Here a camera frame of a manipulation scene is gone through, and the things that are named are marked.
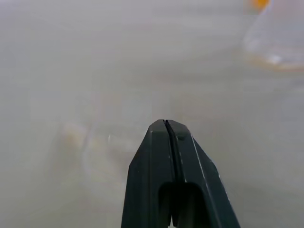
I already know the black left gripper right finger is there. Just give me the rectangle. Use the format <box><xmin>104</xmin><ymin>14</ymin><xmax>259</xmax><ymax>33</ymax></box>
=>
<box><xmin>165</xmin><ymin>119</ymin><xmax>241</xmax><ymax>228</ymax></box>

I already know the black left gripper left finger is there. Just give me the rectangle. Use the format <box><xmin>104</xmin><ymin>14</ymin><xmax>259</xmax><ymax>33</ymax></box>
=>
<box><xmin>120</xmin><ymin>119</ymin><xmax>177</xmax><ymax>228</ymax></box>

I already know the clear plastic bag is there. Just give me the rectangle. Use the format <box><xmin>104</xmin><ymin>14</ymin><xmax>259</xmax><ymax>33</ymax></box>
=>
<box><xmin>242</xmin><ymin>0</ymin><xmax>304</xmax><ymax>72</ymax></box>

